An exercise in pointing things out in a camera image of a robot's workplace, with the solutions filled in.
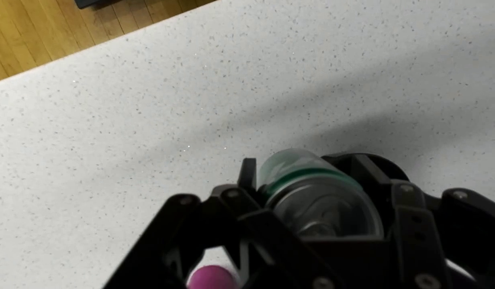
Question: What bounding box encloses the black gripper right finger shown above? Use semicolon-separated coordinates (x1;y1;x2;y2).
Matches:
321;153;495;289

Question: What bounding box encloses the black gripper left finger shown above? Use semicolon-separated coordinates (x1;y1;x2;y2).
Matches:
101;158;341;289

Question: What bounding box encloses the green soda can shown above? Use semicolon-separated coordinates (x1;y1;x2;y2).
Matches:
257;148;386;241

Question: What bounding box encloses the magenta plastic cup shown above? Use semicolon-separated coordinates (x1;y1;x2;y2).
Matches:
185;264;241;289

